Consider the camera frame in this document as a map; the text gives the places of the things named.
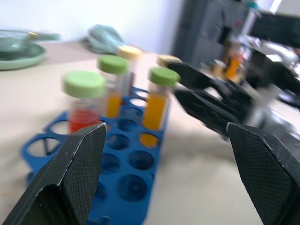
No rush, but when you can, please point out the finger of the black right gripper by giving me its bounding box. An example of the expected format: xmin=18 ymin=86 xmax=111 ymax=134
xmin=174 ymin=90 xmax=245 ymax=139
xmin=165 ymin=61 xmax=245 ymax=99

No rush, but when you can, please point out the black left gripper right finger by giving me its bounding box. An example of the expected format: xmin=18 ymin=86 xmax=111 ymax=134
xmin=226 ymin=122 xmax=300 ymax=225

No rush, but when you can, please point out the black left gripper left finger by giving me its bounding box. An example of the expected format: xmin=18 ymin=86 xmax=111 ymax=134
xmin=0 ymin=122 xmax=108 ymax=225

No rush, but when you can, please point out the cream-capped test tube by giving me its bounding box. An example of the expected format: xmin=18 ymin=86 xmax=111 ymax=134
xmin=117 ymin=45 xmax=143 ymax=97
xmin=156 ymin=55 xmax=183 ymax=68

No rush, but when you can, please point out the blue test tube rack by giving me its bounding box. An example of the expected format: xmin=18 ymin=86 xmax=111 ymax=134
xmin=20 ymin=88 xmax=173 ymax=225

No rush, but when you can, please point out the orange liquid background tube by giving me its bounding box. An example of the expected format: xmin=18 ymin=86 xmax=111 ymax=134
xmin=224 ymin=39 xmax=243 ymax=82

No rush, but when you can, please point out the dark grey background machine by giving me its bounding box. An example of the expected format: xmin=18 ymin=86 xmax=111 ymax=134
xmin=172 ymin=0 xmax=251 ymax=71

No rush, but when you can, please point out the green-capped yellow liquid tube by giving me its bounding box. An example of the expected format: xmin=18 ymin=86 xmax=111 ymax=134
xmin=142 ymin=67 xmax=181 ymax=131
xmin=97 ymin=55 xmax=130 ymax=118

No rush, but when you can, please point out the green-capped red liquid tube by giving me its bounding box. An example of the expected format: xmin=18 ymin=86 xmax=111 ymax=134
xmin=61 ymin=71 xmax=107 ymax=135

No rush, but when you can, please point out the teal cloth bundle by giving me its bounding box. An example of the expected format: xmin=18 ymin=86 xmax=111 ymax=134
xmin=87 ymin=24 xmax=128 ymax=55

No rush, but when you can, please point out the green plate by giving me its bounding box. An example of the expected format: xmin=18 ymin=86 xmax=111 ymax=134
xmin=0 ymin=43 xmax=47 ymax=71

